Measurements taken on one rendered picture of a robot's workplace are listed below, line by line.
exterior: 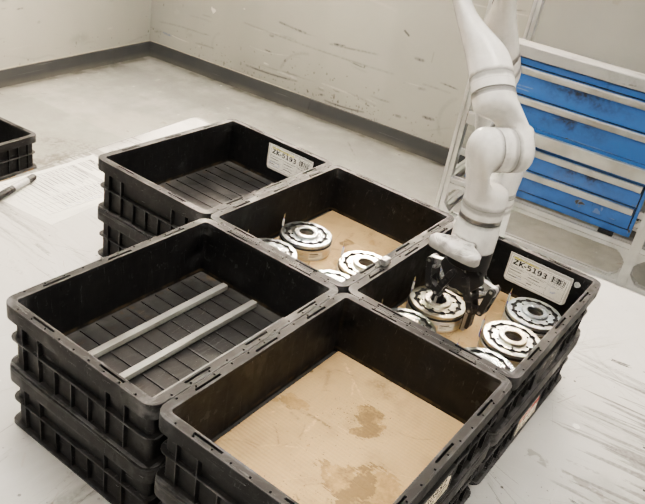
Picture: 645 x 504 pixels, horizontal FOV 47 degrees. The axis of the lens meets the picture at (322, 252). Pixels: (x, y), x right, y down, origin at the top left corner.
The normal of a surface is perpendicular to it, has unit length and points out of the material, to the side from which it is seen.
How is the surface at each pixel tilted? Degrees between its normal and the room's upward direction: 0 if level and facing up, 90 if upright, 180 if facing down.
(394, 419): 0
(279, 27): 90
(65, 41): 90
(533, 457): 0
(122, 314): 0
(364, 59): 90
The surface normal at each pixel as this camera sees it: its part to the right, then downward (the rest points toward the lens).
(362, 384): 0.16, -0.86
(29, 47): 0.84, 0.38
